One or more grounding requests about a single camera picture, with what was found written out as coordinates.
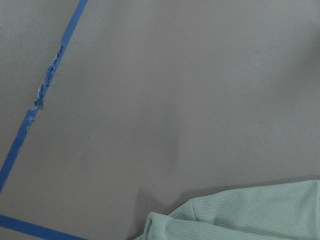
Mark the olive green long-sleeve shirt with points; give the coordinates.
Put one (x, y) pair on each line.
(289, 211)

